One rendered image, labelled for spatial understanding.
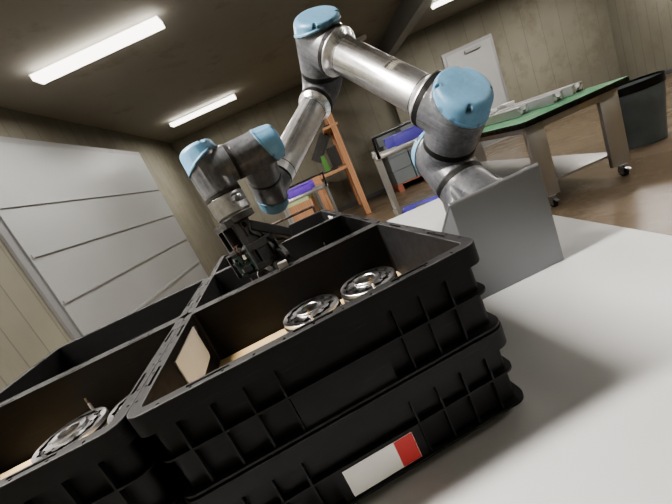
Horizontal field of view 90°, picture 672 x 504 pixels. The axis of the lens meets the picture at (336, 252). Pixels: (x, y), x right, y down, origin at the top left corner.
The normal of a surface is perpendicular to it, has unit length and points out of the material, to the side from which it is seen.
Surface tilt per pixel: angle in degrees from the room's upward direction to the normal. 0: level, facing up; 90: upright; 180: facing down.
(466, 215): 90
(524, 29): 90
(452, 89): 55
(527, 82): 90
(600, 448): 0
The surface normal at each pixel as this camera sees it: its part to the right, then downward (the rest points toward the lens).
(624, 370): -0.39, -0.89
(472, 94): 0.02, -0.40
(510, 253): 0.16, 0.19
